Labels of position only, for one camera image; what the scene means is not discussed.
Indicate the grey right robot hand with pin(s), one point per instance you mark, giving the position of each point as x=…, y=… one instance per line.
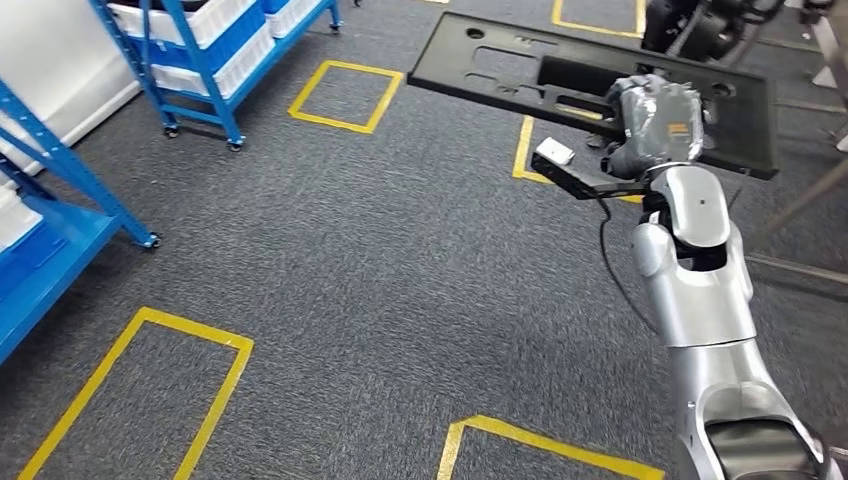
x=656, y=126

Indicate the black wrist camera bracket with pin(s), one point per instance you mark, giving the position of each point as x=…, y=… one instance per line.
x=576, y=182

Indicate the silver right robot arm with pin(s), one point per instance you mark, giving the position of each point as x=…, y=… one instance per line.
x=702, y=298

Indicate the black equipment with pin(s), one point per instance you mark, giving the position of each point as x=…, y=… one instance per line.
x=702, y=26

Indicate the white plastic crate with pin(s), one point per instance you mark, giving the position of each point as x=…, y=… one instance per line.
x=295, y=16
x=199, y=23
x=16, y=218
x=245, y=66

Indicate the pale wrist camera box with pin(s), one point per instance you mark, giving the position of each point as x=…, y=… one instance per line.
x=555, y=151

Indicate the black plastic panel part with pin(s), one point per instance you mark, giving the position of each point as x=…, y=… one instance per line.
x=450, y=60

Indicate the blue rack with casters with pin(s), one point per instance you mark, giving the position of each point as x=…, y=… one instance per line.
x=53, y=265
x=205, y=86

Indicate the yellow floor tape square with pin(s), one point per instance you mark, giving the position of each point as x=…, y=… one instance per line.
x=364, y=68

